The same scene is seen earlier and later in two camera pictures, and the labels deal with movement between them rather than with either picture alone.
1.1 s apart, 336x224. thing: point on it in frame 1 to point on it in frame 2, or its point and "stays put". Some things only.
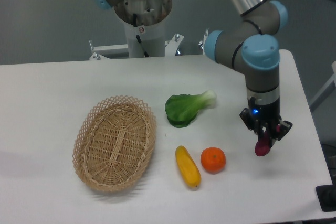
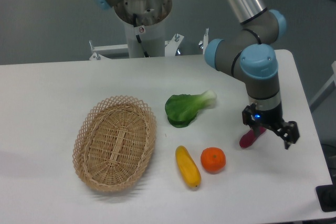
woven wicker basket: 114,144 stays put
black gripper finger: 273,136 to 286,144
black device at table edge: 326,195 stays put
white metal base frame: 171,47 stays put
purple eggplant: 263,146 to 249,138
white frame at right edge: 325,91 stays put
